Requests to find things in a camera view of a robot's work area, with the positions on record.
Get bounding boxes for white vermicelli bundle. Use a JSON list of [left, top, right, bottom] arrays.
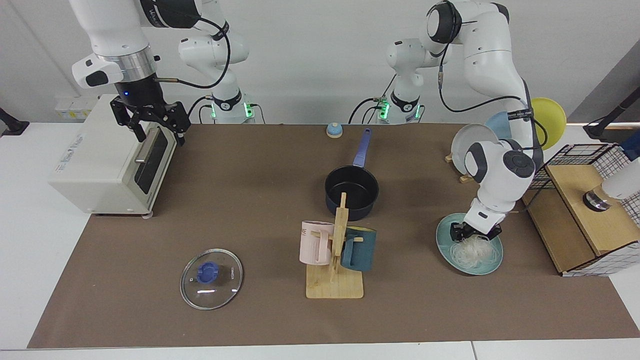
[[450, 234, 501, 268]]

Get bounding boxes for glass lid with blue knob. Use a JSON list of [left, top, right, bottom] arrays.
[[180, 248, 244, 310]]

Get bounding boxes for pale green plate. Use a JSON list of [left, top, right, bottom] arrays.
[[435, 212, 504, 276]]

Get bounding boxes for wooden plate rack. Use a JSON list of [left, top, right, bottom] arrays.
[[445, 154, 473, 184]]

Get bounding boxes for grey white plate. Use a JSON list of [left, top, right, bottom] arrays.
[[450, 123, 501, 176]]

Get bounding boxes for light blue plate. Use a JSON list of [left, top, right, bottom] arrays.
[[484, 111, 516, 141]]

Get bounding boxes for yellow plate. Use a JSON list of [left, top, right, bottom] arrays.
[[530, 97, 568, 151]]

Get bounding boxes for pale toaster oven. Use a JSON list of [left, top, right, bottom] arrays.
[[48, 94, 178, 220]]

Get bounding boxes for dark teal mug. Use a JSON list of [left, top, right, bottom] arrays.
[[340, 226, 377, 272]]

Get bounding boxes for brown table cloth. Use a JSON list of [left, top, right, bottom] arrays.
[[27, 122, 640, 349]]

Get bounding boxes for wooden cup stand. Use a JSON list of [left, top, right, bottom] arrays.
[[305, 192, 365, 300]]

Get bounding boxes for pink mug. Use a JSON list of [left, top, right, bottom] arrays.
[[299, 220, 336, 266]]

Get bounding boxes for white cylinder with metal cap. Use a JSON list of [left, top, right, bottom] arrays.
[[582, 167, 640, 212]]

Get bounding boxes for blue plastic piece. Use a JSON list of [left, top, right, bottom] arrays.
[[619, 131, 640, 162]]

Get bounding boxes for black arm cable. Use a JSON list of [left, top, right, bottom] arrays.
[[152, 15, 232, 90], [438, 42, 548, 151]]

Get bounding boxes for black base cable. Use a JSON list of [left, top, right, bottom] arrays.
[[187, 95, 213, 124], [348, 75, 396, 124]]

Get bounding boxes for white wall socket box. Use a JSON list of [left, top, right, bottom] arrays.
[[54, 96, 99, 119]]

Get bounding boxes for black pot with blue handle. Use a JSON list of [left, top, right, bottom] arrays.
[[324, 128, 380, 222]]

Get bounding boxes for black camera stand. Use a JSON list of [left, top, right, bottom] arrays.
[[582, 87, 640, 142], [0, 107, 30, 137]]

